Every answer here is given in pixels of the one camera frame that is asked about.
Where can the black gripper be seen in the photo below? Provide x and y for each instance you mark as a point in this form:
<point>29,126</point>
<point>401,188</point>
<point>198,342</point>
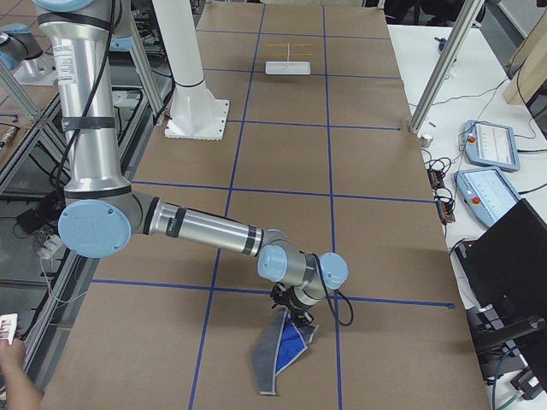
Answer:
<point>300,307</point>

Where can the grey and blue towel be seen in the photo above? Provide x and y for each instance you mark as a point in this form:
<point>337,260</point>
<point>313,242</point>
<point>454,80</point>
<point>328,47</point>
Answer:
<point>280,345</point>

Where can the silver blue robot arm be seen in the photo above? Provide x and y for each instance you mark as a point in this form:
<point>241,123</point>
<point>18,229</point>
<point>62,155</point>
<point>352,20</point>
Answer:
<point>18,44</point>
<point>102,210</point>

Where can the white rack with wooden bars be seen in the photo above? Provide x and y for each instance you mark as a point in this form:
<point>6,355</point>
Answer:
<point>289,59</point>

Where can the bystander hand with phone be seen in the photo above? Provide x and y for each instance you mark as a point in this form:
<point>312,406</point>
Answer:
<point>12,358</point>

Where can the black adapter with red ports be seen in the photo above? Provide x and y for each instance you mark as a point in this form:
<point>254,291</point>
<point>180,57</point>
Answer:
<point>436,179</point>

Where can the black monitor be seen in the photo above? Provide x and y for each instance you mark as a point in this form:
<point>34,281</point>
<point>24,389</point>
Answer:
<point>506,269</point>

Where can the small metal cylinder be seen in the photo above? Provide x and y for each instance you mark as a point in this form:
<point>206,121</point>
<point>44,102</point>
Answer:
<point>426,140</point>

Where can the near blue teach pendant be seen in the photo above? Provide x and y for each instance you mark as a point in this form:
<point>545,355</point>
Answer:
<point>487,192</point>

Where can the blue teach pendant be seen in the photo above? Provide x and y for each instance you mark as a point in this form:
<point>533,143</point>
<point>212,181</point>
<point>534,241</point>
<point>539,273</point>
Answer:
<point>488,144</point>
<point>487,192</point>

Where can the far blue teach pendant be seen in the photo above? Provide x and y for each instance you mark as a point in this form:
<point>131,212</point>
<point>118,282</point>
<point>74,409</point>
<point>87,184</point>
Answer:
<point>488,144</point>

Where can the smartphone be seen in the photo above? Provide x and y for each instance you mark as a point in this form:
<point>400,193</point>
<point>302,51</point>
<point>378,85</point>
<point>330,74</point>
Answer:
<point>8,329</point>

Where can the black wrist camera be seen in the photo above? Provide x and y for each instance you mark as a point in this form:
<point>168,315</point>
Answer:
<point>280,295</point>

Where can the white pedestal column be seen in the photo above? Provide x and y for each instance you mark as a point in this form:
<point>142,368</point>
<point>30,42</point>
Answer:
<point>195,113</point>

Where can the aluminium frame post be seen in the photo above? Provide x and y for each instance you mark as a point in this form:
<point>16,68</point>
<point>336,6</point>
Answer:
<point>457,36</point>

